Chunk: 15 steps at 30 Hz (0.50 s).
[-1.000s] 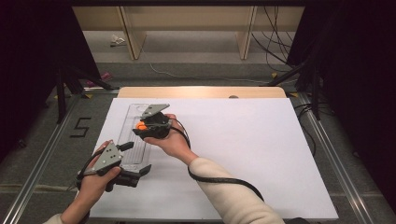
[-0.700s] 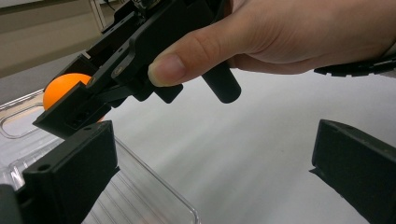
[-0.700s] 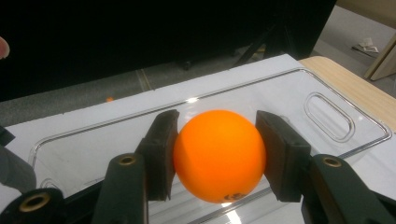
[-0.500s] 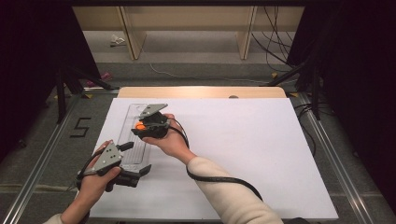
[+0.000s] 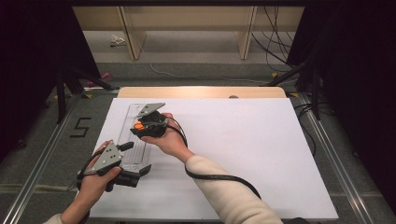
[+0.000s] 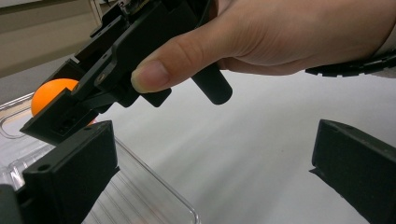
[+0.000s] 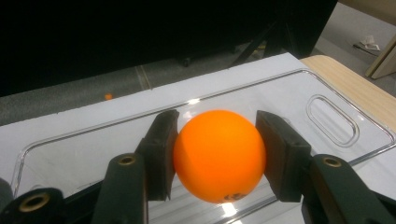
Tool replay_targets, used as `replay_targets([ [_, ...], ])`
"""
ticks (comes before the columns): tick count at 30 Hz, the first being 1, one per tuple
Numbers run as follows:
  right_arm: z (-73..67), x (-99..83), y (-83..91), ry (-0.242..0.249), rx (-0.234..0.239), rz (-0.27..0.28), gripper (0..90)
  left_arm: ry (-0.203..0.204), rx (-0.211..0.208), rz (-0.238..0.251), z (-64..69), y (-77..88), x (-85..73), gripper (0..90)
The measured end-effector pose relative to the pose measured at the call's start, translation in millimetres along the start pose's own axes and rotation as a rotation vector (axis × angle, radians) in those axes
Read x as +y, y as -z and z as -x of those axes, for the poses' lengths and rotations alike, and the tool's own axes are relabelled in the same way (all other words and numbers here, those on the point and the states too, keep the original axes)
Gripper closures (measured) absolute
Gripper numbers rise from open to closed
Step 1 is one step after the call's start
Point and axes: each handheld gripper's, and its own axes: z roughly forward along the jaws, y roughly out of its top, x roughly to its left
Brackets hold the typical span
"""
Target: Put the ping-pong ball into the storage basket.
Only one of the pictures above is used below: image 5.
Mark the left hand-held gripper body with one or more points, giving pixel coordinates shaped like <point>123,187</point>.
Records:
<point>108,157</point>

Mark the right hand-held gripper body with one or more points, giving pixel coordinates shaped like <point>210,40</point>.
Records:
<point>154,124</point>

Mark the yellow tape piece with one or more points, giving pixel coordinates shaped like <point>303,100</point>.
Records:
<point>88,95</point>
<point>274,74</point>
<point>292,94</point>

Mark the black metal stand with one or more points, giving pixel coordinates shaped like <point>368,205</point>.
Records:
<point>316,102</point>
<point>60,99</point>

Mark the light wooden shelf unit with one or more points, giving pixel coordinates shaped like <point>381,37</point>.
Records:
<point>186,18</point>

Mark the clear plastic tray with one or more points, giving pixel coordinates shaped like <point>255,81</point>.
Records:
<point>138,150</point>

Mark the orange ball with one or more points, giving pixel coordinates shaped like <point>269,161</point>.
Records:
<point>139,126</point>

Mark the white table sheet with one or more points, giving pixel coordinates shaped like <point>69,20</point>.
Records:
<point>264,155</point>

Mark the black curtain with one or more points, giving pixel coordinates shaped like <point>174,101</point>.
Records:
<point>31,62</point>
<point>358,77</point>

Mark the person's left hand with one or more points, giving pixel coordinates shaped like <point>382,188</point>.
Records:
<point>92,187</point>

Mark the light wooden table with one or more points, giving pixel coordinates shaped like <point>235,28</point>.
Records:
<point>199,92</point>

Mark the metal floor rail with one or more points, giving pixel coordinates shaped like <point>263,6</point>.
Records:
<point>35,175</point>
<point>337,161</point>

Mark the person's right hand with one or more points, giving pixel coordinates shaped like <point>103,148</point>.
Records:
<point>171,141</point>

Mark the pink item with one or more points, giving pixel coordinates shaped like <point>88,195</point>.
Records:
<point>106,76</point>

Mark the white crumpled item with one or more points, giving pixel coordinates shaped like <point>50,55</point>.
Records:
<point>116,40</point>

